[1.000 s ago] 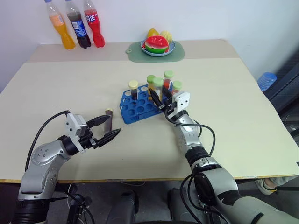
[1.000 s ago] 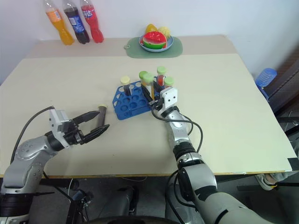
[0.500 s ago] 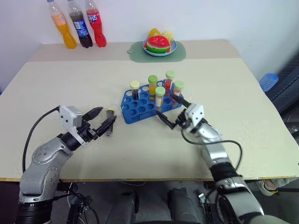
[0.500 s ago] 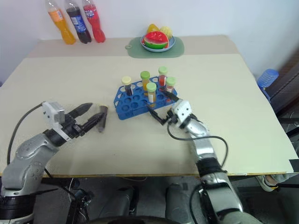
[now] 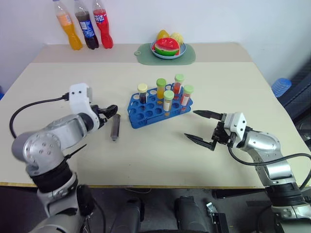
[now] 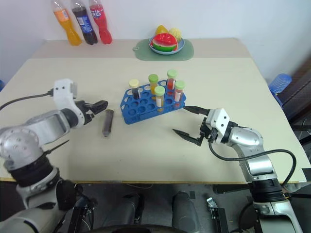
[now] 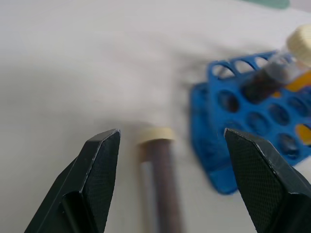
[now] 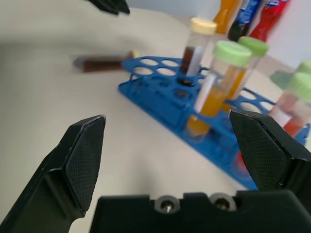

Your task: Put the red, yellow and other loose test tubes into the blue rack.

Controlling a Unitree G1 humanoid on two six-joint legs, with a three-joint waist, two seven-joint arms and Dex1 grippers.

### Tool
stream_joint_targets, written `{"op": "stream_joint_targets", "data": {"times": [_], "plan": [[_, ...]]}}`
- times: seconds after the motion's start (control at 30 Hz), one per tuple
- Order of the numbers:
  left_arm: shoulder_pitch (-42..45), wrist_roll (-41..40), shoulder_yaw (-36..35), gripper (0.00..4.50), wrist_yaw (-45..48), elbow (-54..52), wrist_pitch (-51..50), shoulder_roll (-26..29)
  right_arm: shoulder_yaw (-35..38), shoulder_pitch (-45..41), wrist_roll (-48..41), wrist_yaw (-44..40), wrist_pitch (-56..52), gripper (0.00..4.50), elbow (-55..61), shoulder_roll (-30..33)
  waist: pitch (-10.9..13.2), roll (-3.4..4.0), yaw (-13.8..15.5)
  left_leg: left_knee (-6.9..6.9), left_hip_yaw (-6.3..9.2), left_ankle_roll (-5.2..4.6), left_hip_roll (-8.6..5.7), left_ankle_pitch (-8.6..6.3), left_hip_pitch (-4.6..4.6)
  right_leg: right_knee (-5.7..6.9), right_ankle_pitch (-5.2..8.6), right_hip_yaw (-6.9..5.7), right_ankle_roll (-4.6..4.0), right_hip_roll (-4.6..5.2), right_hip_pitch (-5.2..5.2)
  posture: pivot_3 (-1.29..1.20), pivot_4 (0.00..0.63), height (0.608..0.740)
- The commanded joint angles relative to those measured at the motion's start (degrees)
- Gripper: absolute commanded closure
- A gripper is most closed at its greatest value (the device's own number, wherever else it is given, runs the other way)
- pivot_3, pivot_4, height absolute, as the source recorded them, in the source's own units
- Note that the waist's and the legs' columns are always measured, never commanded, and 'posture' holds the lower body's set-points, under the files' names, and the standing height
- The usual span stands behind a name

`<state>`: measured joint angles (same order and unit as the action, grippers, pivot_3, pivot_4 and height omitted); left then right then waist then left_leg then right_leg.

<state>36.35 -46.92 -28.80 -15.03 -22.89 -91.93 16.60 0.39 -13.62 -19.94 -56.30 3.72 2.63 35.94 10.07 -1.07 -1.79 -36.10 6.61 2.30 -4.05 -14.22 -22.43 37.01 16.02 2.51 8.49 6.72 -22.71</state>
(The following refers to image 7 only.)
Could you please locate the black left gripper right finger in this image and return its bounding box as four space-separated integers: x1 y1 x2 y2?
224 128 311 233

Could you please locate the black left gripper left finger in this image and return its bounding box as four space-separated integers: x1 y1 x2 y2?
24 129 121 233

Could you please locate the blue test tube rack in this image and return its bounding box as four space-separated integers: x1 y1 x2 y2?
189 50 311 196

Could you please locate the dark liquid test tube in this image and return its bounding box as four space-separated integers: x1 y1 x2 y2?
135 127 186 233
243 24 311 105

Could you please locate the yellow liquid test tube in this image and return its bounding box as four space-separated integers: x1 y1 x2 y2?
272 71 311 146

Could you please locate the green mat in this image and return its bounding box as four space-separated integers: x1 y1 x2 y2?
253 0 290 10

